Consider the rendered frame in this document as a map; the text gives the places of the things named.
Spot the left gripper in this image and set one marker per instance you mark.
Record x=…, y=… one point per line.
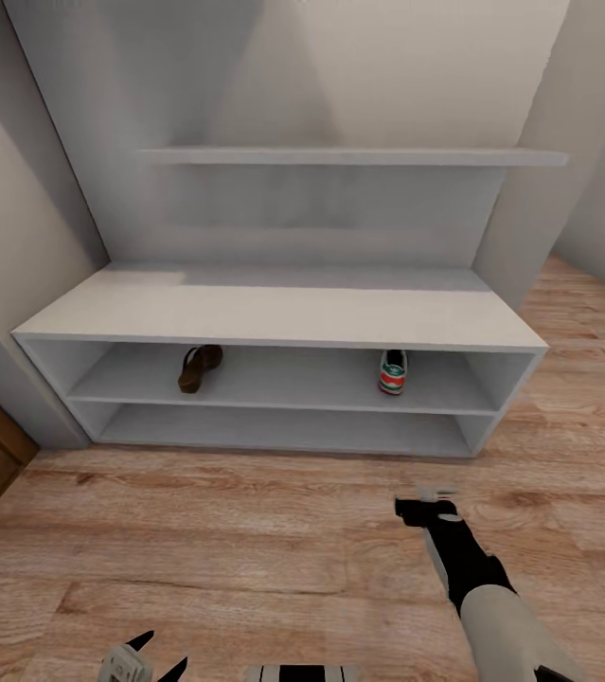
x=171, y=676

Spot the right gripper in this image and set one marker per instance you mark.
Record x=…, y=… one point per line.
x=413, y=510

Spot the sandal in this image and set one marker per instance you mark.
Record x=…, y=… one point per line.
x=196, y=363

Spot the gym shoe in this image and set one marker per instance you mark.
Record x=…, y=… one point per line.
x=394, y=365

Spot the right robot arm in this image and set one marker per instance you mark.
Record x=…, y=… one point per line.
x=508, y=643

